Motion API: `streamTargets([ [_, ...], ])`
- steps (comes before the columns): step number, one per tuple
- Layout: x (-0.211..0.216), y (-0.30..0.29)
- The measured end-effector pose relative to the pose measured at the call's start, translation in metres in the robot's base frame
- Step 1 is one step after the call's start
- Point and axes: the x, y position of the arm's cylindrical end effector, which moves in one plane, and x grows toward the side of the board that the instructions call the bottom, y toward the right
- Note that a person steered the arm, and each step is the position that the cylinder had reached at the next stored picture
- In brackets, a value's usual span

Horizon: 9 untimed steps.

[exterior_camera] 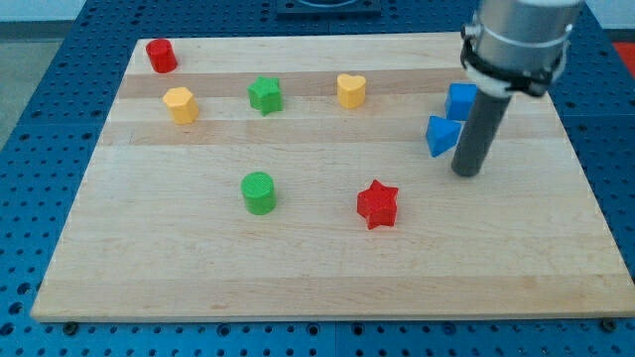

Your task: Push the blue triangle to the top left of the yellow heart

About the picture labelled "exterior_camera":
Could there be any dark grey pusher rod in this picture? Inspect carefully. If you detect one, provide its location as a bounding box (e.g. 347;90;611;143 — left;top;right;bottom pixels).
451;90;511;178

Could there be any blue triangle block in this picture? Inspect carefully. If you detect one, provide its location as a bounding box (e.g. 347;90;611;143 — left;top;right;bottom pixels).
426;116;461;158

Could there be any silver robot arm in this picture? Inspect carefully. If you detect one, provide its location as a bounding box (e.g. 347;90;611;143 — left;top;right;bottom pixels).
451;0;582;178

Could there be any yellow heart block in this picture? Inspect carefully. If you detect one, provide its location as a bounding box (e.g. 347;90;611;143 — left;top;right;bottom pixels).
336;73;367;109

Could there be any blue cube block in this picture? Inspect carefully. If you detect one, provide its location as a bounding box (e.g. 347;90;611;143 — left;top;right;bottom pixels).
444;82;477;121

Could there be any red star block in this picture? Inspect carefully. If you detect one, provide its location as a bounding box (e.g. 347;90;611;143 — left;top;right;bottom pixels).
356;179;399;230

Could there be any green star block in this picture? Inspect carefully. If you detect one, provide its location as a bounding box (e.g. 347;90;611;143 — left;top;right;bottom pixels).
247;76;283;116

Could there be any green cylinder block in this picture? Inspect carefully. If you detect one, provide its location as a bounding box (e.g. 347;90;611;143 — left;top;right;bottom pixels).
240;172;277;215

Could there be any wooden board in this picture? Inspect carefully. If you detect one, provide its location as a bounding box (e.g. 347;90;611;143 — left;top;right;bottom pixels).
31;33;634;322

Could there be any yellow hexagon block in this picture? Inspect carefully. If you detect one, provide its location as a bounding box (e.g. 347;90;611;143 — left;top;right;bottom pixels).
163;87;199;125

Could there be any red cylinder block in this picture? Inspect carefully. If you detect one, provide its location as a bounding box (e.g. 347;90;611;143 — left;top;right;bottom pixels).
146;39;178;73

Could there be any black cable around arm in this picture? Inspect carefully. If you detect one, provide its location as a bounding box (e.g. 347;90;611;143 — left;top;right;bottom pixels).
459;23;570;97

